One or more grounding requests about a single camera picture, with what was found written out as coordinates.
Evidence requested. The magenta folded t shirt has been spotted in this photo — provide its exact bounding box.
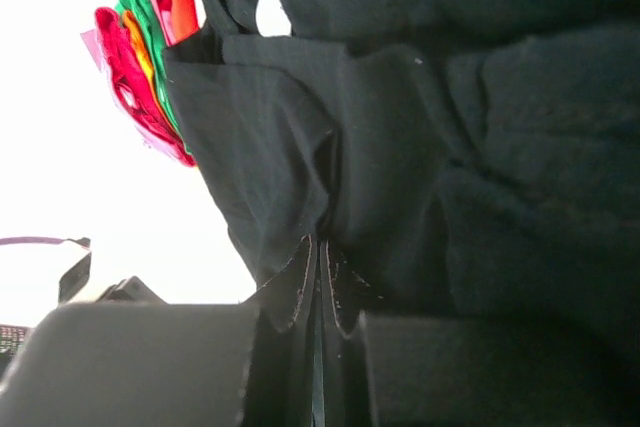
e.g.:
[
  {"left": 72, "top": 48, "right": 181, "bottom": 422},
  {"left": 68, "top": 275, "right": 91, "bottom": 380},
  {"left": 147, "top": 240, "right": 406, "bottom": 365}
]
[{"left": 80, "top": 0, "right": 196, "bottom": 168}]

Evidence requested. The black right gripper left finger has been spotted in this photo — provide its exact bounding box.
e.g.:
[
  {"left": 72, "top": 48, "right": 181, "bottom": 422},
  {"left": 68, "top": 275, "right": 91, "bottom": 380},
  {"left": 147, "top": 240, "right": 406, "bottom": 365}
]
[{"left": 1, "top": 236, "right": 317, "bottom": 426}]

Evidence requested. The orange folded t shirt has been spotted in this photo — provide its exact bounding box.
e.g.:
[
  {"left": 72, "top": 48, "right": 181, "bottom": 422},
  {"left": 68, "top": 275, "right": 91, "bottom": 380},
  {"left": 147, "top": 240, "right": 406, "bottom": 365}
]
[{"left": 121, "top": 10, "right": 180, "bottom": 138}]

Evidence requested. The green folded t shirt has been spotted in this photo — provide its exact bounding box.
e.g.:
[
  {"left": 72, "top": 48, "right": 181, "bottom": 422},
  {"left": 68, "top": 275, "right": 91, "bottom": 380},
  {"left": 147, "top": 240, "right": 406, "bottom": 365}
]
[{"left": 102, "top": 0, "right": 195, "bottom": 167}]

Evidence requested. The black t shirt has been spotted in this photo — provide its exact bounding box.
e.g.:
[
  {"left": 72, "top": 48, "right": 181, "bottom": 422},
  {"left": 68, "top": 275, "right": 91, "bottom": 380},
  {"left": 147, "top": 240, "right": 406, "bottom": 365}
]
[{"left": 165, "top": 0, "right": 639, "bottom": 343}]

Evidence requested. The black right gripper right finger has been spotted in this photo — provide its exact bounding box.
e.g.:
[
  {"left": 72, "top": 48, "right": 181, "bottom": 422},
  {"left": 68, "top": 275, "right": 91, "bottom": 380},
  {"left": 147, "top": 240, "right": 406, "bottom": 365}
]
[{"left": 319, "top": 243, "right": 639, "bottom": 426}]

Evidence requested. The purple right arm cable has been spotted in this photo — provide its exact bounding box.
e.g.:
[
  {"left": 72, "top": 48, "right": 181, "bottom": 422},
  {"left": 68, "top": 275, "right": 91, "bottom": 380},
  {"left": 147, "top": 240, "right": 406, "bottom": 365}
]
[{"left": 0, "top": 235, "right": 66, "bottom": 248}]

